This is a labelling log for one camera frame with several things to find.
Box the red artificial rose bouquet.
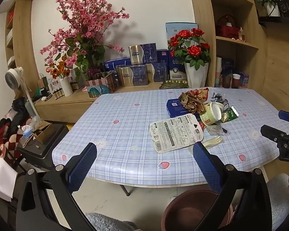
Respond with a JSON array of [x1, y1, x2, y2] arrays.
[[167, 28, 211, 71]]

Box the silver paper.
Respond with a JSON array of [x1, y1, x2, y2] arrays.
[[211, 92, 229, 107]]

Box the brown plastic bin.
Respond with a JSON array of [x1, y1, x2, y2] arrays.
[[161, 188, 234, 231]]

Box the pink artificial blossom branches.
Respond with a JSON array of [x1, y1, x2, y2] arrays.
[[40, 0, 130, 82]]

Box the blue box with round emblem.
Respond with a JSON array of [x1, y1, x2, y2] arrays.
[[168, 50, 186, 80]]

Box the green tea packet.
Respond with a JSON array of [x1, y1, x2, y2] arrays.
[[221, 107, 239, 123]]

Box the dark blue box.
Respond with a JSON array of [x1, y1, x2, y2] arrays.
[[222, 58, 234, 75]]

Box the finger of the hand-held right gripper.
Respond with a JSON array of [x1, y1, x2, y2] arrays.
[[278, 110, 289, 126], [260, 124, 287, 148]]

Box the stack of pastel cups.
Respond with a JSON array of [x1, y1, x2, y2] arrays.
[[215, 56, 222, 88]]

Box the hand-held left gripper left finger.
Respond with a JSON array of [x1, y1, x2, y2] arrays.
[[16, 142, 98, 231]]

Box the gold tray of vials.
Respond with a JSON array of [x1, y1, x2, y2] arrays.
[[159, 79, 189, 90]]

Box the person's leg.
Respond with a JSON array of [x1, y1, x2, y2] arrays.
[[85, 212, 138, 231], [265, 173, 289, 231]]

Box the black table leg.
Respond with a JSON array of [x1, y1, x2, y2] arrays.
[[119, 184, 133, 196]]

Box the cream plastic fork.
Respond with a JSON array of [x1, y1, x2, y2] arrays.
[[189, 136, 224, 153]]

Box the open cardboard box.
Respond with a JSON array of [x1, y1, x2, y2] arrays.
[[26, 121, 52, 145]]

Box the light blue box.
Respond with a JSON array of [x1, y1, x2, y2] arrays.
[[165, 22, 198, 47]]

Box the pile of clothes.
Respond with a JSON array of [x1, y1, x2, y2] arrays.
[[0, 97, 33, 154]]

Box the pink fence planter box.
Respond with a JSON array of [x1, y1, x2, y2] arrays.
[[84, 71, 116, 93]]

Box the brown plastic cup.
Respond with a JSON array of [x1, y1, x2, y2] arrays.
[[222, 73, 232, 89]]

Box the small blue red-label box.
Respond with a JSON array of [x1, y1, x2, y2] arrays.
[[156, 49, 169, 63]]

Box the gold and blue gift box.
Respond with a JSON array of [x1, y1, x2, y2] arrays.
[[116, 65, 148, 87], [128, 43, 157, 65], [146, 62, 168, 83]]

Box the white paper sheet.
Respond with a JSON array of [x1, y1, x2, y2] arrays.
[[0, 154, 18, 202]]

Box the brown wrapper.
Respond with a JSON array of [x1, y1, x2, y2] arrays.
[[178, 88, 209, 115]]

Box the dark blue carton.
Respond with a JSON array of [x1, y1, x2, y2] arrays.
[[166, 98, 195, 118]]

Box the clear plastic wrapper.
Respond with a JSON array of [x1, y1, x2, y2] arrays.
[[206, 124, 228, 136]]

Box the white ribbed vase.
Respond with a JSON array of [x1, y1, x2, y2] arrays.
[[59, 76, 74, 97]]

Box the purple box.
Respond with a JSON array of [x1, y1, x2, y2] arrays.
[[239, 72, 250, 87]]

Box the black wall shelf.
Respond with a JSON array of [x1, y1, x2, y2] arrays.
[[258, 16, 289, 28]]

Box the black hard case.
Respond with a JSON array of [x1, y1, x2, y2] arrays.
[[16, 123, 70, 171]]

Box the red gift basket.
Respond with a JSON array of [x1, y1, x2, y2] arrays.
[[215, 15, 240, 39]]

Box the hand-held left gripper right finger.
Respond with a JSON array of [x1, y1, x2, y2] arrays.
[[192, 142, 272, 231]]

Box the row of small brown bottles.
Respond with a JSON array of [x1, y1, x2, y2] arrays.
[[53, 88, 74, 100]]

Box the cream round lid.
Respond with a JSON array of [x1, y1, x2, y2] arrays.
[[208, 101, 228, 121]]

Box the person's left leg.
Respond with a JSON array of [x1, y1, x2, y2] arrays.
[[85, 212, 138, 231]]

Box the tall white vase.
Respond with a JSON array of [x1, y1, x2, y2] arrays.
[[184, 63, 209, 89]]

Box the wooden wall shelf unit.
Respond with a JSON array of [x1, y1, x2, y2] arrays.
[[5, 0, 289, 123]]

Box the green paper cup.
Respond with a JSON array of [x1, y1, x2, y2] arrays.
[[199, 101, 228, 126]]

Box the blue checked tablecloth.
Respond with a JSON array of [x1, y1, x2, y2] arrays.
[[52, 87, 289, 189]]

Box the long blue carton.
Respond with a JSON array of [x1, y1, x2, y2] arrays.
[[103, 57, 132, 71]]

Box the white printed packaging card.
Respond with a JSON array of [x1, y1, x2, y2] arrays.
[[149, 113, 204, 153]]

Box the person's right leg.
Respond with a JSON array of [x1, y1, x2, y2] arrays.
[[265, 173, 289, 231]]

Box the white standing fan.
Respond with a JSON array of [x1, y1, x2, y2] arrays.
[[5, 66, 39, 118]]

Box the orange artificial flowers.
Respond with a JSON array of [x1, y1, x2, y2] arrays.
[[45, 61, 71, 80]]

